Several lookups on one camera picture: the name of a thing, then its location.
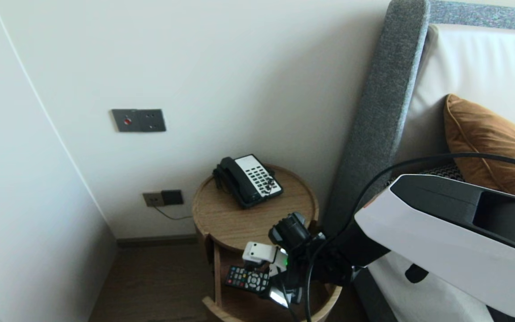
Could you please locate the dark grey wall switch panel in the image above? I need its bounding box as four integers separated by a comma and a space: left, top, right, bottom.
111, 109, 167, 133

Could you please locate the black telephone cord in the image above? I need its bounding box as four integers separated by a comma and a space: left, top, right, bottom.
261, 177, 279, 196

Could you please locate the thin black wall wire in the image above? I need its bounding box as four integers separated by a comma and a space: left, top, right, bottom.
152, 205, 193, 221

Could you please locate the black and white desk telephone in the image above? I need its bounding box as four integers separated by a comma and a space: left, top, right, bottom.
213, 154, 284, 209

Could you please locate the black white houndstooth cushion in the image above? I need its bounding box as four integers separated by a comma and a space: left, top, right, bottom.
389, 162, 466, 186

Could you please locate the white padded headboard cushion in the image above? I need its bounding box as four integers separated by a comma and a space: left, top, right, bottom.
396, 23, 515, 170

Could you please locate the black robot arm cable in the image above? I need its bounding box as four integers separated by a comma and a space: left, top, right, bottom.
304, 153, 515, 322

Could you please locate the black telephone handset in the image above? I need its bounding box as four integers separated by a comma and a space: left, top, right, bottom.
216, 157, 262, 207

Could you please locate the orange velvet cushion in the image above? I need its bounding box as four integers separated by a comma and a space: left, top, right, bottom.
444, 93, 515, 202

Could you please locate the black remote control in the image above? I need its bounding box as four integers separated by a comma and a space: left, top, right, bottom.
225, 266, 270, 294

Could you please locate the round wooden bedside table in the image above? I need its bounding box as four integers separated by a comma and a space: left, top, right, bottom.
202, 244, 343, 322

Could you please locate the grey upholstered headboard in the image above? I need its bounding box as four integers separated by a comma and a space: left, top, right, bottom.
325, 0, 515, 322

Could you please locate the white bed sheet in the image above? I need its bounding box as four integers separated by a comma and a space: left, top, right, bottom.
367, 253, 495, 322

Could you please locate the brown wooden baseboard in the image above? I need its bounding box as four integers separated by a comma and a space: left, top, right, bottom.
117, 233, 198, 249

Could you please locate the round wooden side table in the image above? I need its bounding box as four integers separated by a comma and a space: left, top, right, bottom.
192, 165, 320, 269

